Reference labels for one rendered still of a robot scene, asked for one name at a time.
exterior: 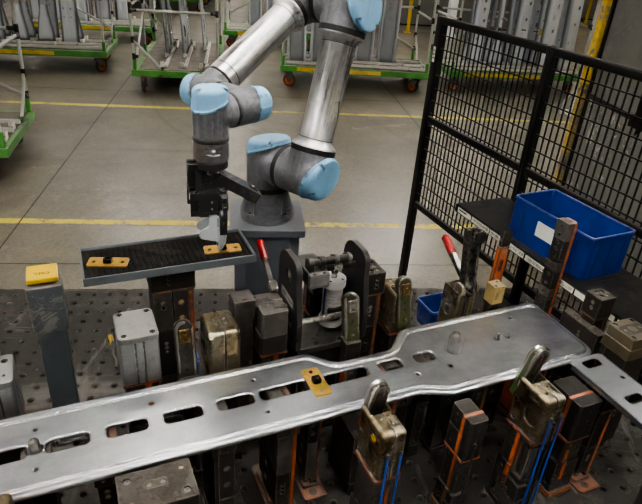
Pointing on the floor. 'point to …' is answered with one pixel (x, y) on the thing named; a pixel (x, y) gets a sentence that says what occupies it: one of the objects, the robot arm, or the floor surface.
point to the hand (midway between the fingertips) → (222, 242)
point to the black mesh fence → (526, 144)
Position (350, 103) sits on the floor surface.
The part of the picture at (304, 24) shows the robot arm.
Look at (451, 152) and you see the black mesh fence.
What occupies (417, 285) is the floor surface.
